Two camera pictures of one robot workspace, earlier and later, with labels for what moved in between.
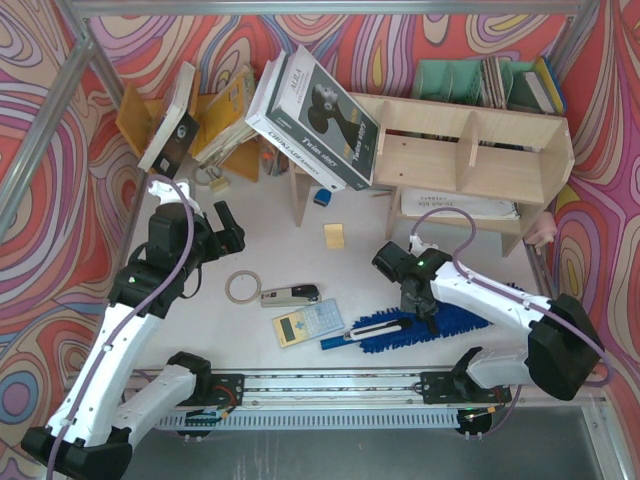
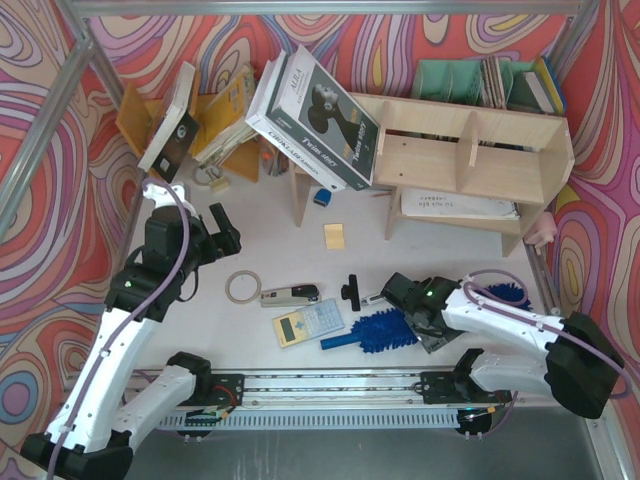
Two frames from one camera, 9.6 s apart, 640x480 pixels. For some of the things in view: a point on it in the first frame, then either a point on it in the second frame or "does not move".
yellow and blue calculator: x=307 y=323 does not move
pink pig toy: x=543 y=230 does not move
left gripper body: x=226 y=237 does not move
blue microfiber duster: x=452 y=320 does not move
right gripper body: x=422 y=306 -> x=395 y=289
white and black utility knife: x=378 y=328 -> x=350 y=292
